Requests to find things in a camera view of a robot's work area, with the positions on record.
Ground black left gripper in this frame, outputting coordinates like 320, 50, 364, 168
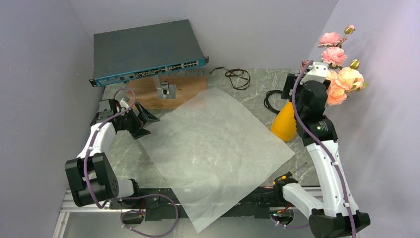
118, 102, 159, 139

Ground brown satin ribbon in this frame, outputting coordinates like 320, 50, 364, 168
209, 67, 251, 91

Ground white wrapping paper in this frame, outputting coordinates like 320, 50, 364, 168
140, 88, 294, 232

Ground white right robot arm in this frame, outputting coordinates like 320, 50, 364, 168
271, 73, 370, 238

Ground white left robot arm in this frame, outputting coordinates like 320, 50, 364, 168
65, 99, 159, 208

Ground yellow cylindrical vase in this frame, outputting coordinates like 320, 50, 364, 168
270, 102, 297, 142

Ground brown wooden board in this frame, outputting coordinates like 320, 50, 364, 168
127, 76, 208, 110

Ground yellow black screwdriver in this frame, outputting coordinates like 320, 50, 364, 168
273, 162, 307, 185

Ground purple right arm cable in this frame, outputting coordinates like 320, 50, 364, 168
270, 60, 357, 238

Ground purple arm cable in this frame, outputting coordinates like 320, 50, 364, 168
82, 87, 179, 238
270, 60, 357, 238

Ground black coiled cable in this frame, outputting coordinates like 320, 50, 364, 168
264, 90, 291, 115

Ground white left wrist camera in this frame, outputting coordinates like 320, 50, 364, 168
118, 97, 130, 111

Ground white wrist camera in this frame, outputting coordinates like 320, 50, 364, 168
301, 61, 329, 84
118, 97, 130, 111

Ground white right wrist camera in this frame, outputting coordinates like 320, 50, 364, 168
301, 61, 329, 84

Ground metal switch stand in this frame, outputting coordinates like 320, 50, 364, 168
153, 75, 176, 99

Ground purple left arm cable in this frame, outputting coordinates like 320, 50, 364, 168
82, 87, 179, 238

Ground grey network switch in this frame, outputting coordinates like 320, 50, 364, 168
89, 19, 209, 87

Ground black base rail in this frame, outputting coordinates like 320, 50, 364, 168
109, 186, 294, 221

